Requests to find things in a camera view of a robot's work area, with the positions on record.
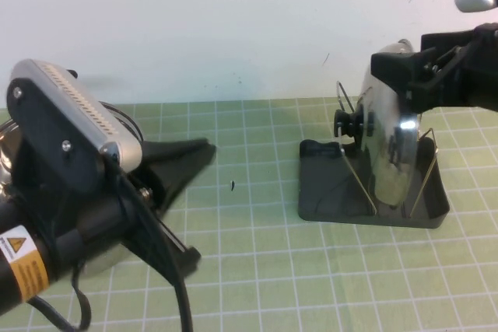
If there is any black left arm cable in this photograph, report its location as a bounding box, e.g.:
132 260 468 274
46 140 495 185
29 152 198 332

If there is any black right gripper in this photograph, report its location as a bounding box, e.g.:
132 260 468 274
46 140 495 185
370 23 498 115

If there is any green grid table mat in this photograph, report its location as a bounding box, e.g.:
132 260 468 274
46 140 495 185
0 91 498 332

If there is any steel pot lid black knob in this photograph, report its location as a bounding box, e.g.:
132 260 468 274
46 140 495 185
333 38 424 208

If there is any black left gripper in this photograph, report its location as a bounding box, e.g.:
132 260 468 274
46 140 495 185
116 138 217 281

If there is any black tray wire lid rack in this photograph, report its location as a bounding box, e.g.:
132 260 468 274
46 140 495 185
298 81 453 230

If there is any stainless steel cooking pot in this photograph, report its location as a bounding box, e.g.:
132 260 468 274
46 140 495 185
0 68 156 278

